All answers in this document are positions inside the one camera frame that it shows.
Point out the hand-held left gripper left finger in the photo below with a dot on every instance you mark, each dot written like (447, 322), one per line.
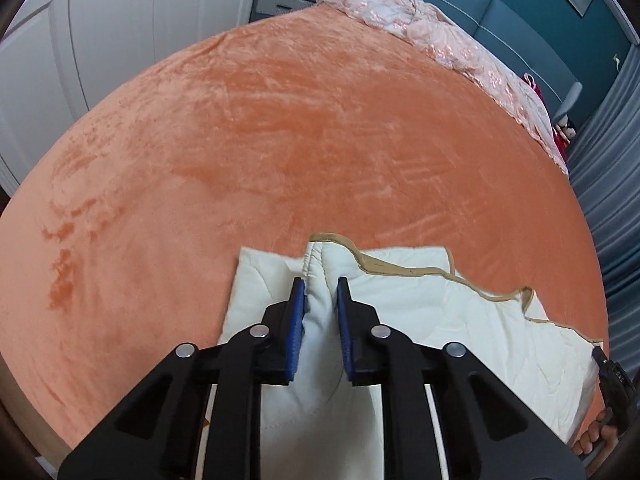
(298, 325)

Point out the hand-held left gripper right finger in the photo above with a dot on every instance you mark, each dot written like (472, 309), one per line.
(343, 330)

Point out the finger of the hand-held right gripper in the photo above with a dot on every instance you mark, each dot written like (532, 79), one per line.
(606, 371)

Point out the cream quilted jacket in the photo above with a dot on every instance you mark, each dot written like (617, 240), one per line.
(480, 340)

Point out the person's right hand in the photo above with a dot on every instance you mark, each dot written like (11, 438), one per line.
(592, 437)

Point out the orange plush blanket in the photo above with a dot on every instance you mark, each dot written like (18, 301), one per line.
(250, 160)

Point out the grey-blue curtain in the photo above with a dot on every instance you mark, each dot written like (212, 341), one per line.
(615, 185)

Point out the pair of dolls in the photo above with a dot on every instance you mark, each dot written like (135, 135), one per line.
(565, 130)

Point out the red cloth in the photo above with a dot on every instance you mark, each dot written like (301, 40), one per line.
(539, 96)

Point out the pink floral quilt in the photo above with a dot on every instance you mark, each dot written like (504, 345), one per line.
(450, 40)

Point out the dark nightstand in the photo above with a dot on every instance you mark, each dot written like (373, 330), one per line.
(275, 6)

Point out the white wardrobe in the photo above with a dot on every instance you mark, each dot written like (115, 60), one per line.
(125, 20)

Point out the blue padded headboard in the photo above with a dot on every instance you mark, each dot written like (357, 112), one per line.
(500, 15)

